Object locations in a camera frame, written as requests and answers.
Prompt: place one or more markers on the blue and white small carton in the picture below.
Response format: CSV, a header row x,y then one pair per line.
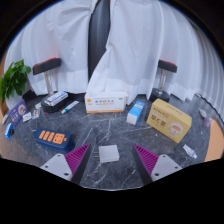
x,y
135,113

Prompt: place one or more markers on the small white wrapped item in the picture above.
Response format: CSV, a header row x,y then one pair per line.
x,y
5,119

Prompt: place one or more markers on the white pleated sheer curtain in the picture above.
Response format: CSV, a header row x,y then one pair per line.
x,y
210,66

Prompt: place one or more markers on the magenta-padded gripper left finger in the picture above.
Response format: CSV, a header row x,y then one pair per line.
x,y
58,166

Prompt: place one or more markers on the white charger block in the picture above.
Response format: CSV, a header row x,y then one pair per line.
x,y
109,153

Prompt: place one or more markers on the small white and blue tube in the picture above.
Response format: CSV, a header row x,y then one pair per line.
x,y
190,151

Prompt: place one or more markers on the small white sachet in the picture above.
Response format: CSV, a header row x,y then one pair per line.
x,y
202,112

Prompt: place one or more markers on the small white packet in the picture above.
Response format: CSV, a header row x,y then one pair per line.
x,y
38,106
27,117

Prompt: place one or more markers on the small blue box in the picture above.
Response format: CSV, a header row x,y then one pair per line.
x,y
8,130

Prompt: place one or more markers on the yellow cardboard box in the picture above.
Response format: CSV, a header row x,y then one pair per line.
x,y
168,120

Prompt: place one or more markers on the blue power strip orange sockets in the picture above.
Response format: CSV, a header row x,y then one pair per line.
x,y
53,140

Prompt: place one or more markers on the small pale purple bottle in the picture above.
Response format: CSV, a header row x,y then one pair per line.
x,y
207,121

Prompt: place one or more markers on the white box with orange stripe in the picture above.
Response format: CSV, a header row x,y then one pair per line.
x,y
106,102

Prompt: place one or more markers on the clear blister pack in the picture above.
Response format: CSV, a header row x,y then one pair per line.
x,y
36,114

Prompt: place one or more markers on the white and blue flat box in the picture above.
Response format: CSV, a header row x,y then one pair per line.
x,y
56,98

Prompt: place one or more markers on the green potted plant white pot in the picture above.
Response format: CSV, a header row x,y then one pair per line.
x,y
13,78

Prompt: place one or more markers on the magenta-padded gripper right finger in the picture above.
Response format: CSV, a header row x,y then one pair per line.
x,y
163,166

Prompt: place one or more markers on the purple cardboard box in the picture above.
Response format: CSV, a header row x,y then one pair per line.
x,y
18,112

